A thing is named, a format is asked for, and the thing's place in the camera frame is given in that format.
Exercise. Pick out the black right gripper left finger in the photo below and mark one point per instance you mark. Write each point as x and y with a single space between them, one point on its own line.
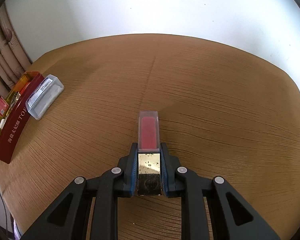
88 205

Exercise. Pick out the red box with barcode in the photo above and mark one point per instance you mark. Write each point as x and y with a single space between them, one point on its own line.
4 106

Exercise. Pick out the gold tin tray red rim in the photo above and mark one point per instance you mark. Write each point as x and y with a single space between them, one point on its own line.
16 117

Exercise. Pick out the beige floral curtain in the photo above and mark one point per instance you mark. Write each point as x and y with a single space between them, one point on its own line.
13 59

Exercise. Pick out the gold base clear red box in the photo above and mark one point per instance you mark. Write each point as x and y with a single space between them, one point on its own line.
149 165

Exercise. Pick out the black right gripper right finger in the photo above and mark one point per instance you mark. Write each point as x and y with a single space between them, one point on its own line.
210 207

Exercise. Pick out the clear plastic case with label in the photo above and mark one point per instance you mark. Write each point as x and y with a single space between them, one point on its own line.
43 96

